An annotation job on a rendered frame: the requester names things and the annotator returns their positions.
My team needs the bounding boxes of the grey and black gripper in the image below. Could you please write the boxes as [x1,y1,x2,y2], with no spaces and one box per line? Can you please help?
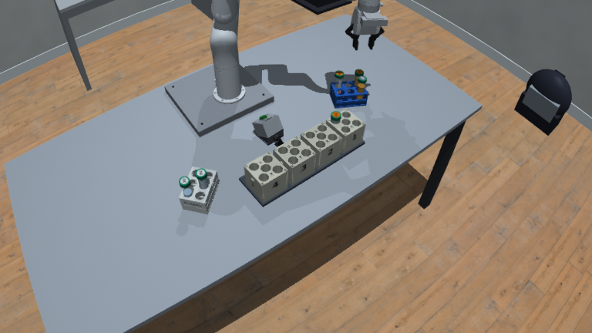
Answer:
[345,6,385,51]

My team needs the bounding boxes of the blue tube rack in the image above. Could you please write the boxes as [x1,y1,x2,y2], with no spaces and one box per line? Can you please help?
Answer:
[330,81,368,109]

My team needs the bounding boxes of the white tube rack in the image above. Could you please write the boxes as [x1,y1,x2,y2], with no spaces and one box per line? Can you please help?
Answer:
[179,167,219,214]

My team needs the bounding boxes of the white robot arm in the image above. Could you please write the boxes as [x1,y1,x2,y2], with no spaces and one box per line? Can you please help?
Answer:
[210,0,388,104]

